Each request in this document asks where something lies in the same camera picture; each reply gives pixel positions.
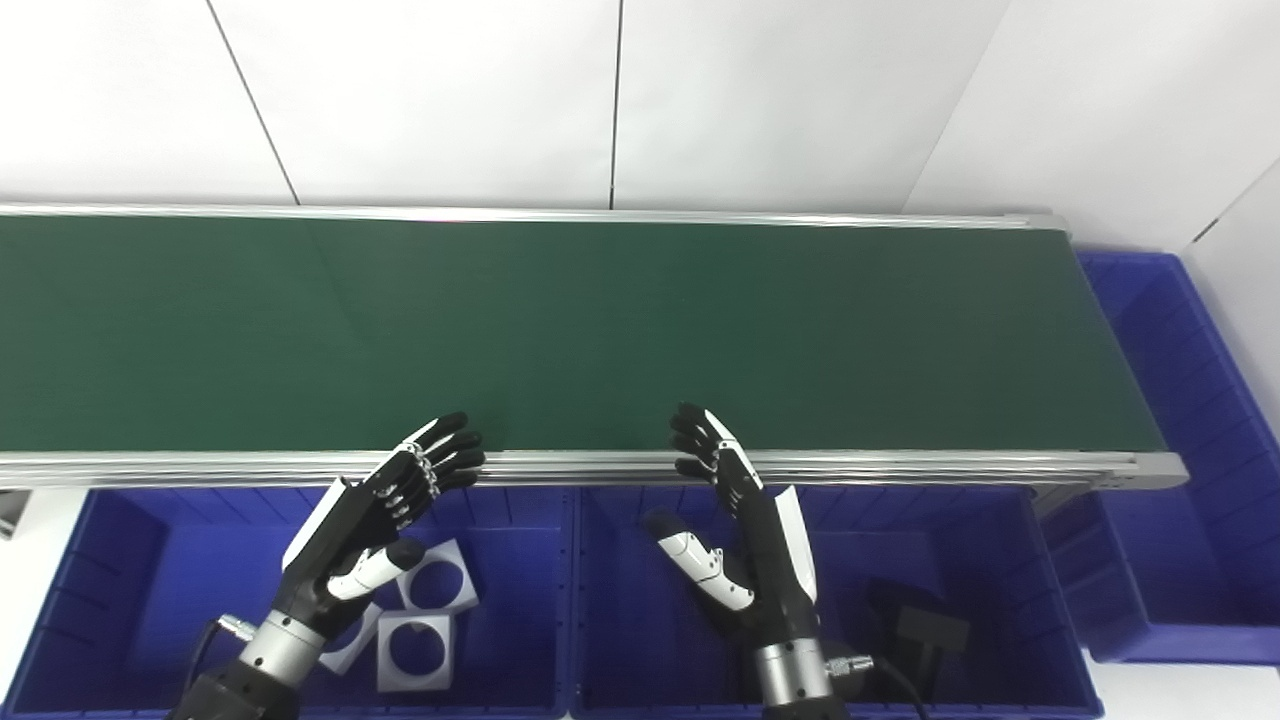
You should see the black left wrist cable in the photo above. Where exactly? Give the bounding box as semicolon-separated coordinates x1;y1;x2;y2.
183;615;258;703

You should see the green conveyor belt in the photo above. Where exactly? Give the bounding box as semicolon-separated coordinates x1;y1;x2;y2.
0;215;1169;456
0;203;1191;493

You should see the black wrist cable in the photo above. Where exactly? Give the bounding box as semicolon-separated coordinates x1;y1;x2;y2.
183;615;258;703
823;652;933;720

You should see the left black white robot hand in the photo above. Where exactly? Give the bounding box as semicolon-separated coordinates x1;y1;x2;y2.
272;412;488;641

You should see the white square part with hole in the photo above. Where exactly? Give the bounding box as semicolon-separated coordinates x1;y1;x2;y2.
318;600;383;675
375;612;457;694
398;540;480;614

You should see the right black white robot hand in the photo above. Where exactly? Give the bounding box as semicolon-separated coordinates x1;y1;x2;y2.
645;403;823;649

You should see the black block part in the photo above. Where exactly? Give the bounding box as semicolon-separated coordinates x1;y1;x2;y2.
863;578;974;703

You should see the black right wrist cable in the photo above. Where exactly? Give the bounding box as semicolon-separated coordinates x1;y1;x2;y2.
823;652;933;720

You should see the blue plastic bin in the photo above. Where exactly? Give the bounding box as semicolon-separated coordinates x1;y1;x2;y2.
570;485;1106;720
1040;250;1280;666
0;487;578;720

